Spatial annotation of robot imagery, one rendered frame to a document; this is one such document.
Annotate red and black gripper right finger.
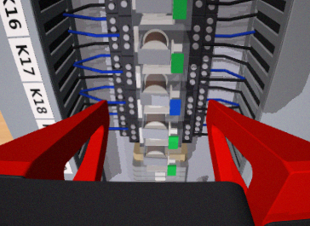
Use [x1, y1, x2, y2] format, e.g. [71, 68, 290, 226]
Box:
[206, 100, 310, 226]

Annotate grey mounting plate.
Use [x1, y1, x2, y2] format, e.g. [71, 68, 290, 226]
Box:
[72, 0, 252, 182]

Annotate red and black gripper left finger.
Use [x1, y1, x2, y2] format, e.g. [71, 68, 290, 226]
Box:
[0, 100, 110, 181]

